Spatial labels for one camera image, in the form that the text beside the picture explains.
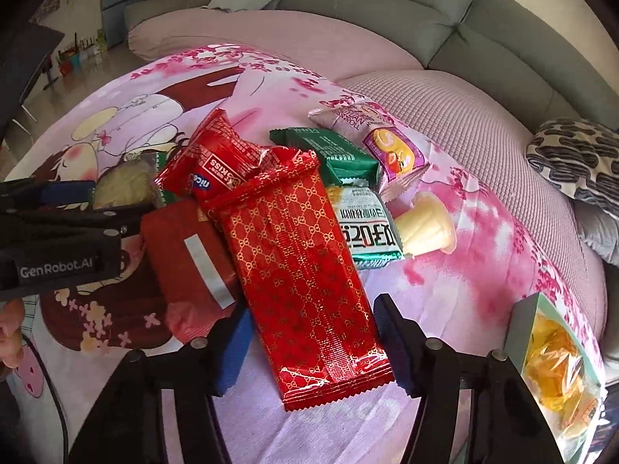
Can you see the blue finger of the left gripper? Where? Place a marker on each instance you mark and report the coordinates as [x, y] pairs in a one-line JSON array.
[[67, 192]]

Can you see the red nice kiss biscuit packet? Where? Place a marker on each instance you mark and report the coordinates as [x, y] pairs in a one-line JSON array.
[[215, 161]]

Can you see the dark green snack packet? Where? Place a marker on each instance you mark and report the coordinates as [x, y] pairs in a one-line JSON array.
[[341, 162]]

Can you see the pink cartoon girl blanket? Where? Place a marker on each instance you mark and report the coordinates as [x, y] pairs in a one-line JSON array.
[[516, 236]]

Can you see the grey cushion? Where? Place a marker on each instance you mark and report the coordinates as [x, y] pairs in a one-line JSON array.
[[598, 230]]

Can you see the teal shallow box tray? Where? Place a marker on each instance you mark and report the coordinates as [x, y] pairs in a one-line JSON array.
[[516, 346]]

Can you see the black and white patterned pillow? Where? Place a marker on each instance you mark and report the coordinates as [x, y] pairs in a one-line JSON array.
[[580, 159]]

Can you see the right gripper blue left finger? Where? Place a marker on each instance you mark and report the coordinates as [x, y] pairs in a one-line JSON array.
[[235, 349]]

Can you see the clear green-edged barcode snack packet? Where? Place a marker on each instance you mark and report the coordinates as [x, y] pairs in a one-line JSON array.
[[131, 182]]

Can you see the colourful toys on floor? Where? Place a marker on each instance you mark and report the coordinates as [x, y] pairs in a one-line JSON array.
[[80, 52]]

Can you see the long red gold-pattern snack pack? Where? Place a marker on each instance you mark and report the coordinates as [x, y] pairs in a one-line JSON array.
[[303, 290]]

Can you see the person's left hand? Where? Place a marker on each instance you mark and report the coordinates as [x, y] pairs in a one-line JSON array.
[[11, 319]]

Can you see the yellow cake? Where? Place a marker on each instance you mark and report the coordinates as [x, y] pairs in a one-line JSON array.
[[555, 369]]

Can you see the yellow pudding jelly cup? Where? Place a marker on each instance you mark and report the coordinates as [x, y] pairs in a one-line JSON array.
[[427, 227]]

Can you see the purple swiss roll packet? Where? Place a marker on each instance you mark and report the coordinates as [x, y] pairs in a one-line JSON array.
[[402, 159]]

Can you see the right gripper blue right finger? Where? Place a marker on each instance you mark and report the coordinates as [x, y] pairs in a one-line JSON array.
[[403, 341]]

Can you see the white green Korean snack packet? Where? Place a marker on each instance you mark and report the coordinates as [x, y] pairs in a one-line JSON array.
[[367, 226]]

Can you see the grey sectional sofa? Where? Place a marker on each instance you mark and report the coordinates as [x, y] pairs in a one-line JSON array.
[[498, 46]]

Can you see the dark red snack packet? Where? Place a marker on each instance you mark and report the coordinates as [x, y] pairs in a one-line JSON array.
[[193, 268]]

